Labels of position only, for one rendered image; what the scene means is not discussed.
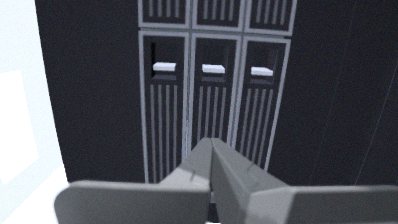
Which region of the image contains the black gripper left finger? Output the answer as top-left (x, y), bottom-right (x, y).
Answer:
top-left (52, 137), bottom-right (213, 224)

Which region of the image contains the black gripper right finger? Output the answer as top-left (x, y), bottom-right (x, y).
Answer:
top-left (211, 138), bottom-right (398, 224)

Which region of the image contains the black server rack frame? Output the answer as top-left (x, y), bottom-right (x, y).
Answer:
top-left (34, 0), bottom-right (398, 187)

